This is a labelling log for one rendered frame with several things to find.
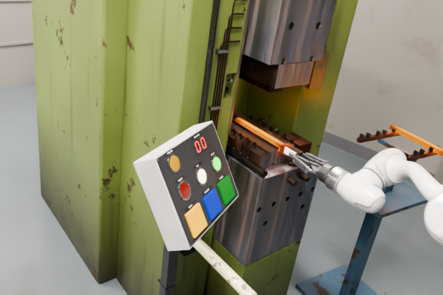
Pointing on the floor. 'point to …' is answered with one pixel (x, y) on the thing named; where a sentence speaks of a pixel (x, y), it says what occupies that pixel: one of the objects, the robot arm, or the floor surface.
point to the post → (168, 271)
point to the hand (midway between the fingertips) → (292, 152)
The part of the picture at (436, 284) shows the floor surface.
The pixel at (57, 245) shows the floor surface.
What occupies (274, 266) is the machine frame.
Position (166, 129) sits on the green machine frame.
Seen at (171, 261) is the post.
